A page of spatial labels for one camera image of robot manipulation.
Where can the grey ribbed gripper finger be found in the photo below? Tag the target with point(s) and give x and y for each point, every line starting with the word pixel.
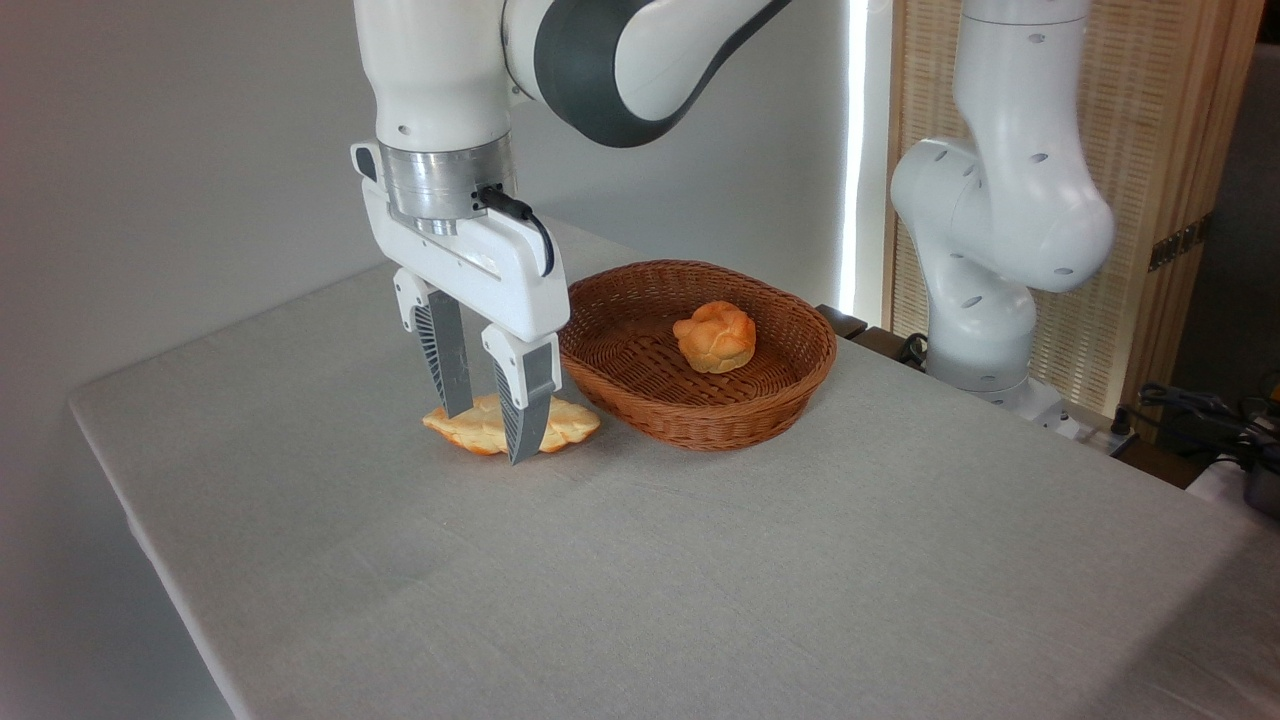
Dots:
pixel 525 400
pixel 448 350

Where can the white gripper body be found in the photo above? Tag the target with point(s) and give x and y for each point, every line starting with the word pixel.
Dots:
pixel 470 262

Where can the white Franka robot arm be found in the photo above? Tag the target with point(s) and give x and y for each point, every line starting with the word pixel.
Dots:
pixel 1010 200

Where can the brown wicker basket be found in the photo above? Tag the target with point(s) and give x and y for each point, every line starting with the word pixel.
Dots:
pixel 700 420

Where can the round golden bread roll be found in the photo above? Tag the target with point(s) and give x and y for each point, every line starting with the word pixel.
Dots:
pixel 715 340

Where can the grey tablecloth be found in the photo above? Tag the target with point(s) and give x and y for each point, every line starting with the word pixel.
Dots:
pixel 600 580

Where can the dark brown wooden table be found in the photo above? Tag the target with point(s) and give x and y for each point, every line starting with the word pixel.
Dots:
pixel 840 320

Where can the dark metal screen hinge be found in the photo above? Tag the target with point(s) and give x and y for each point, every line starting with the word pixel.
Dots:
pixel 1180 243

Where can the wooden slatted folding screen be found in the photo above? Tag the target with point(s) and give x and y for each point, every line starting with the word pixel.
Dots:
pixel 1150 100

